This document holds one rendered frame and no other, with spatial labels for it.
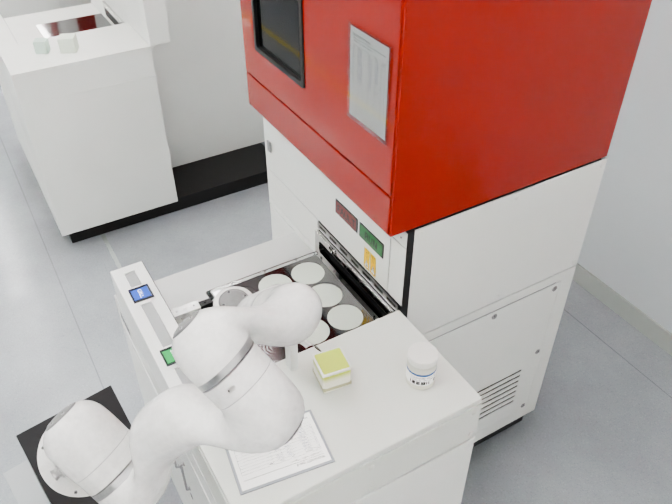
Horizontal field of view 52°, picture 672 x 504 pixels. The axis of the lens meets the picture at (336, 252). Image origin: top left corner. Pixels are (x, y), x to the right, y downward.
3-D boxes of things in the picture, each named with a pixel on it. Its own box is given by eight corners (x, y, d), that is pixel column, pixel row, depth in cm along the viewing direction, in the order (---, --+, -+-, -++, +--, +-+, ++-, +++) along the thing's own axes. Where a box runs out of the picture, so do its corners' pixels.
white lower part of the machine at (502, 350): (412, 300, 326) (426, 151, 274) (532, 423, 271) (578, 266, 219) (279, 357, 298) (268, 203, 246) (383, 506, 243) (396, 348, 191)
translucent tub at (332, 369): (340, 364, 167) (340, 345, 163) (352, 386, 162) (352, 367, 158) (311, 373, 165) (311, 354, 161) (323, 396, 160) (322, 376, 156)
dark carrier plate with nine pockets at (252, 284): (316, 255, 211) (316, 254, 211) (377, 324, 188) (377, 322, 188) (212, 294, 197) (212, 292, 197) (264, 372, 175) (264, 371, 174)
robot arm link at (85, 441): (94, 501, 133) (115, 518, 113) (24, 437, 130) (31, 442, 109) (139, 452, 139) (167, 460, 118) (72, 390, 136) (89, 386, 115)
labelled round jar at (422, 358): (423, 363, 167) (426, 337, 161) (440, 383, 163) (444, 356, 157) (399, 375, 165) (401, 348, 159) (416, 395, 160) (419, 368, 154)
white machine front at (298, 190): (275, 200, 247) (268, 99, 222) (404, 343, 192) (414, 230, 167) (267, 203, 246) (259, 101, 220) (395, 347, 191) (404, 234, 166)
